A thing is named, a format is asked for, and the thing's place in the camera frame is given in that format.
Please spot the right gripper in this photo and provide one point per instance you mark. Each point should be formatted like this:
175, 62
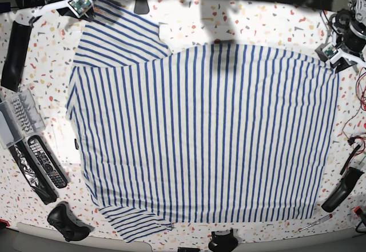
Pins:
78, 8

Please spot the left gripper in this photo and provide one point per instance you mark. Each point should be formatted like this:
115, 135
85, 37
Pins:
338, 58

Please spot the blue white striped t-shirt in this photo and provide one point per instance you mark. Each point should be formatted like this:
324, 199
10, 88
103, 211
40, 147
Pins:
214, 133

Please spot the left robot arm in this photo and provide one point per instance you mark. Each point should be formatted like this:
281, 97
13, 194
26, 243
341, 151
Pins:
346, 43

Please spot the clear screwdriver bit case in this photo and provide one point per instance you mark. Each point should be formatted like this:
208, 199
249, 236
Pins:
20, 118

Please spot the black tv remote control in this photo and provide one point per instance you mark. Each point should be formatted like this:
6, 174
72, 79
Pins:
46, 160

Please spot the black shiny foil pouch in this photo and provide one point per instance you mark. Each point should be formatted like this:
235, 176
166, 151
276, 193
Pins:
32, 173

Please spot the black game controller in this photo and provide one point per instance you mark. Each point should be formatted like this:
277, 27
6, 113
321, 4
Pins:
59, 219

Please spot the black handle grip right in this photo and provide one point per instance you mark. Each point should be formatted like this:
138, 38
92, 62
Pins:
342, 190

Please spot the red handled screwdriver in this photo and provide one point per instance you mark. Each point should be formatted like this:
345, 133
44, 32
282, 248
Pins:
317, 222

